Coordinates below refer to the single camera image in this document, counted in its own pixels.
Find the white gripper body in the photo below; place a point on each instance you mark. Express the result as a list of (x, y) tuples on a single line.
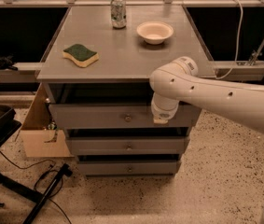
[(163, 113)]

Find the grey top drawer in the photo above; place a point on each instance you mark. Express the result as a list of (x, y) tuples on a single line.
[(79, 116)]

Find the grey drawer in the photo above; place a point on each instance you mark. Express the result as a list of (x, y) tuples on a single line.
[(129, 168), (79, 116), (127, 146)]

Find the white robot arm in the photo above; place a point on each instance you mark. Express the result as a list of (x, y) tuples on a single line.
[(178, 81)]

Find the grey middle drawer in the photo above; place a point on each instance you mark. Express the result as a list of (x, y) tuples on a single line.
[(127, 146)]

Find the grey drawer cabinet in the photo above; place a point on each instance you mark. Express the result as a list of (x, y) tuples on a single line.
[(113, 92)]

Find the grey bottom drawer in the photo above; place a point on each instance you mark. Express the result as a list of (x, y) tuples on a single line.
[(129, 168)]

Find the white bowl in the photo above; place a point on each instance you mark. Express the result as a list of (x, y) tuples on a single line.
[(155, 32)]

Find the green yellow sponge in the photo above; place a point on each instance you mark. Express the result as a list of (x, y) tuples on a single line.
[(80, 55)]

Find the silver soda can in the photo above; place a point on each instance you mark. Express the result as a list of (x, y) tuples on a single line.
[(118, 13)]

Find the black stand leg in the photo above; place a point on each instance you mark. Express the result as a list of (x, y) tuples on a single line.
[(46, 195)]

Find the cardboard box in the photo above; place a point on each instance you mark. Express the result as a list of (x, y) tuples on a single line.
[(40, 137)]

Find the metal rail frame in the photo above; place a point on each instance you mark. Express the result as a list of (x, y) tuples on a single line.
[(243, 69)]

